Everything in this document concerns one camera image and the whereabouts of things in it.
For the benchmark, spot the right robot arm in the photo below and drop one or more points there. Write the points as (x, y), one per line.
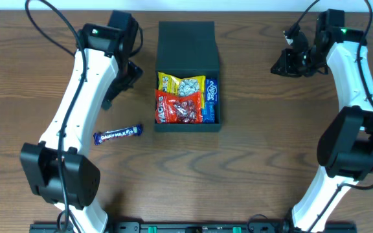
(345, 149)

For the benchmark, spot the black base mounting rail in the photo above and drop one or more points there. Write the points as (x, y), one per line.
(255, 226)

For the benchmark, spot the red Hacks candy bag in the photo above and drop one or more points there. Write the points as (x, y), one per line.
(172, 109)

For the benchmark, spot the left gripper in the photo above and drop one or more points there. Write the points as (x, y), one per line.
(122, 83)

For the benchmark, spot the dark green gift box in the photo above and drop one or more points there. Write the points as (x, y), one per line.
(186, 49)

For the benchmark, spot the yellow Hacks candy bag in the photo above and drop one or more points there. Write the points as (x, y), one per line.
(182, 86)

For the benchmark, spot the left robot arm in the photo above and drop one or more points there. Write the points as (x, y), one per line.
(57, 168)

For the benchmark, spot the blue Eclipse mints box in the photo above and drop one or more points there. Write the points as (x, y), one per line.
(211, 91)

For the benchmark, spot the purple Dairy Milk bar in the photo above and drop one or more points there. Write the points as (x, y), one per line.
(100, 137)

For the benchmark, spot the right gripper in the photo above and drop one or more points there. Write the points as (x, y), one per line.
(289, 61)

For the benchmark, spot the blue Oreo cookie pack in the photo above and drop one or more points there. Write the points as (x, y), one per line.
(209, 112)

